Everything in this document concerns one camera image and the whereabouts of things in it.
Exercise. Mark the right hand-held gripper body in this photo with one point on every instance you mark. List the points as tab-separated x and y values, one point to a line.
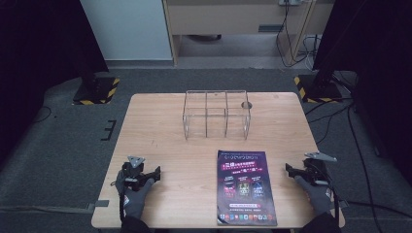
315	168

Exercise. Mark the white panel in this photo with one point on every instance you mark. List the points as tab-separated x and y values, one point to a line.
126	29

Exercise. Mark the person's left hand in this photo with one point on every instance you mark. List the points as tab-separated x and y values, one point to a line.
136	200

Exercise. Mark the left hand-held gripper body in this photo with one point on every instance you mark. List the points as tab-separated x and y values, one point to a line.
133	171

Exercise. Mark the person's right hand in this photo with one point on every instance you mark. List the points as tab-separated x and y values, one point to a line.
316	197

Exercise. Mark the light wooden desk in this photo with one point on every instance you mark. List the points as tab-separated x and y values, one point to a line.
226	16

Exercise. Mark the clear acrylic organizer rack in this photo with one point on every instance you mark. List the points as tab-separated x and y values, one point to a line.
216	114

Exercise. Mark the grey tape strip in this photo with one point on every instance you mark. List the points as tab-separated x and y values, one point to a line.
98	204

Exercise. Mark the striped black stand base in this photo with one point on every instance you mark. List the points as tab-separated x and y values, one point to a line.
319	89
97	91

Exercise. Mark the black curtain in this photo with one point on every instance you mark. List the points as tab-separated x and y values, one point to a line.
39	48
372	42

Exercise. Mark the round grey table grommet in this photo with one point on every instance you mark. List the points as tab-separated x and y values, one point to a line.
246	105

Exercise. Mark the white power strip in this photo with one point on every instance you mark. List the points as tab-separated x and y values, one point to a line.
290	2

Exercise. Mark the purple magazine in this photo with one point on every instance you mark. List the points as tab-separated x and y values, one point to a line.
245	187

